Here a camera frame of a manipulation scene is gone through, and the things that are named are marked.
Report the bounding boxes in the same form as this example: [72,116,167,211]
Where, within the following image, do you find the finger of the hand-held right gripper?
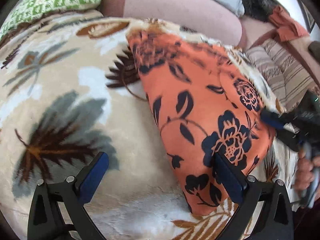
[259,110,287,131]

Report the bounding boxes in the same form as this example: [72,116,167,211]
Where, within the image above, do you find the leaf print blanket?
[0,10,309,240]

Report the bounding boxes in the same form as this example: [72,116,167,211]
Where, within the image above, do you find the pink bolster cushion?
[99,0,244,47]

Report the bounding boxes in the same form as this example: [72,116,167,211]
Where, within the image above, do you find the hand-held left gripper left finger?
[27,151,110,240]

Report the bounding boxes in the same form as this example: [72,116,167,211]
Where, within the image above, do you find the pink sofa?
[239,15,320,81]

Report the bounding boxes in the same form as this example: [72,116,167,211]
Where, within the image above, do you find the striped beige cushion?
[246,39,320,111]

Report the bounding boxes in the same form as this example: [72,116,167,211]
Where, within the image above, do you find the green checkered pillow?
[0,0,111,42]

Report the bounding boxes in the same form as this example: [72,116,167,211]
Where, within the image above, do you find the person's right hand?
[293,147,320,207]

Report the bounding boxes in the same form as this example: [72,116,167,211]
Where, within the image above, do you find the plain orange cloth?
[269,6,310,42]

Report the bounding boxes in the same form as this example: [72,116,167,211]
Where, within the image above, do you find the orange black floral garment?
[126,31,277,217]

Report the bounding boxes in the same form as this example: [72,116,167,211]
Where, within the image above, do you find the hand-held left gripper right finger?
[214,151,294,240]

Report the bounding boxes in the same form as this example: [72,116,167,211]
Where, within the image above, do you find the dark furry cloth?
[241,0,283,23]

